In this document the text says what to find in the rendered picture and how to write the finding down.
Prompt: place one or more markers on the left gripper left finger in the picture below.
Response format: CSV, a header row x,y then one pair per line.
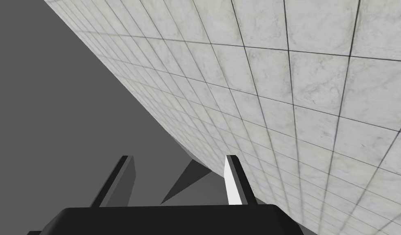
x,y
117,186

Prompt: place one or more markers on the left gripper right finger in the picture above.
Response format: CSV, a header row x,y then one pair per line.
x,y
237,184

